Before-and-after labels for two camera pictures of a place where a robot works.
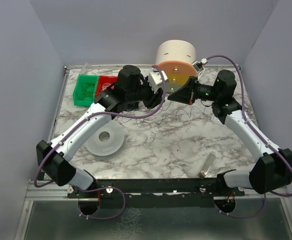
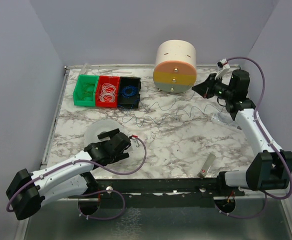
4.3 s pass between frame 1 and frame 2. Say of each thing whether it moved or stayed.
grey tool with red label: stayed
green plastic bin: stayed
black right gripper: moved
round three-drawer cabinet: stayed
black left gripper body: moved
